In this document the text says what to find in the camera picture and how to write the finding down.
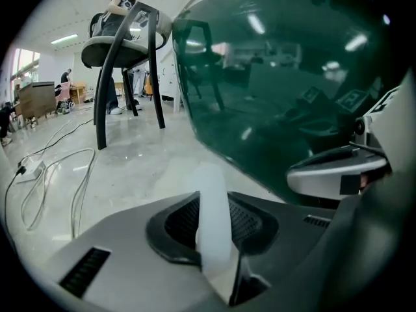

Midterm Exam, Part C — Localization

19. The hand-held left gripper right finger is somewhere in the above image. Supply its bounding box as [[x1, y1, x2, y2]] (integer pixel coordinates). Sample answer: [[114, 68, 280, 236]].
[[226, 190, 280, 307]]

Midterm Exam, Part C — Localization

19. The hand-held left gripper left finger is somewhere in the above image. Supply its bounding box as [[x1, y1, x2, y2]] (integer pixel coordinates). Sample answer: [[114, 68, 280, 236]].
[[145, 190, 204, 267]]

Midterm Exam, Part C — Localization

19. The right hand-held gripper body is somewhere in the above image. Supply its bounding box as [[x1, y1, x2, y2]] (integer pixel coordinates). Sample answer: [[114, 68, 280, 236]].
[[287, 73, 416, 205]]

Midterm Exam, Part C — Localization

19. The person's black clothing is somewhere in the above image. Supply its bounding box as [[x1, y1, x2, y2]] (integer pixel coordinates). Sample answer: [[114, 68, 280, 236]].
[[292, 170, 416, 312]]

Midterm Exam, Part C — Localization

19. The white board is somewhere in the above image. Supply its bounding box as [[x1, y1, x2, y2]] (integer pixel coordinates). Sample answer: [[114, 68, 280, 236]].
[[159, 57, 183, 112]]

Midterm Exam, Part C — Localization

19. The white power strip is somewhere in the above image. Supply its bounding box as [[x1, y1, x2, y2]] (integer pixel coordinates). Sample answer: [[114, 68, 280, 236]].
[[15, 160, 47, 184]]

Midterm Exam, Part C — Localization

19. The light wooden table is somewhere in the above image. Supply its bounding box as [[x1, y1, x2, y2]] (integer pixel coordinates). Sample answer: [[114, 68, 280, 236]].
[[69, 81, 87, 105]]

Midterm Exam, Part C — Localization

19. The pink chair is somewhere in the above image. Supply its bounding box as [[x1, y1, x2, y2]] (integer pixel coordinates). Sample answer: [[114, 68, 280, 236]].
[[54, 81, 74, 114]]

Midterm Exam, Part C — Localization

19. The grey chair with black legs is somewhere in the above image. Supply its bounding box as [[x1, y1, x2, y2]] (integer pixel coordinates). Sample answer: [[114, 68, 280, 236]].
[[80, 1, 174, 151]]

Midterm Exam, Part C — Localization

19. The brown wooden desk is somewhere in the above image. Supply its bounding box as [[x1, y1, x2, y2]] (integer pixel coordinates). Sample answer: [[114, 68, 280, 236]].
[[14, 81, 57, 120]]

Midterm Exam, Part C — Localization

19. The long ceiling light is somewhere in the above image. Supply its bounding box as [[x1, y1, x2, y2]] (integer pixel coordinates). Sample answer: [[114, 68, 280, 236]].
[[49, 34, 79, 46]]

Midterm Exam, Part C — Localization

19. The white looped cable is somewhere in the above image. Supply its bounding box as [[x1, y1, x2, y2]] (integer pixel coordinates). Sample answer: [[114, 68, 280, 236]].
[[19, 147, 98, 241]]

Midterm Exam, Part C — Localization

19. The black power cable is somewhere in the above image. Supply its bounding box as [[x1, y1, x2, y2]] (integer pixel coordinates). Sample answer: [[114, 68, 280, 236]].
[[3, 165, 27, 256], [45, 118, 96, 150]]

